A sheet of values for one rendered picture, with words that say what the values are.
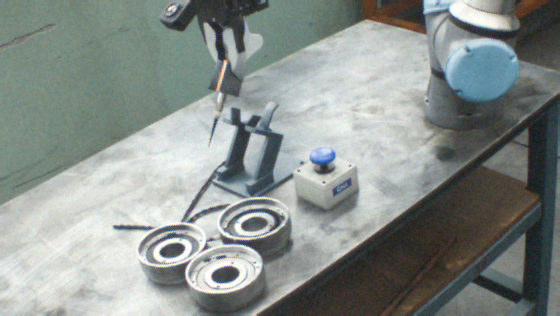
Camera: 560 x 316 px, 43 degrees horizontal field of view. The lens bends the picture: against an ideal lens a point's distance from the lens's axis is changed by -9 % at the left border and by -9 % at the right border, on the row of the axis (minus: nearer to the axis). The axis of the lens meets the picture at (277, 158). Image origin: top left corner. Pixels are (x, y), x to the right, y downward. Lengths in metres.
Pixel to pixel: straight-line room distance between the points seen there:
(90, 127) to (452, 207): 1.59
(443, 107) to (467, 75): 0.20
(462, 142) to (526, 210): 0.33
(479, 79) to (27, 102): 1.83
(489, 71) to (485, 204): 0.49
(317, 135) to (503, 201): 0.45
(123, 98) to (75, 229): 1.60
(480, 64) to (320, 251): 0.37
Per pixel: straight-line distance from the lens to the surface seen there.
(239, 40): 1.12
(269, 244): 1.08
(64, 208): 1.35
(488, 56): 1.14
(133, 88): 2.86
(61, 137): 2.76
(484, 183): 1.65
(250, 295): 1.00
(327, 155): 1.16
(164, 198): 1.28
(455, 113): 1.34
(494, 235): 1.50
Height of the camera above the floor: 1.46
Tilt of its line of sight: 30 degrees down
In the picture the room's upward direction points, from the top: 11 degrees counter-clockwise
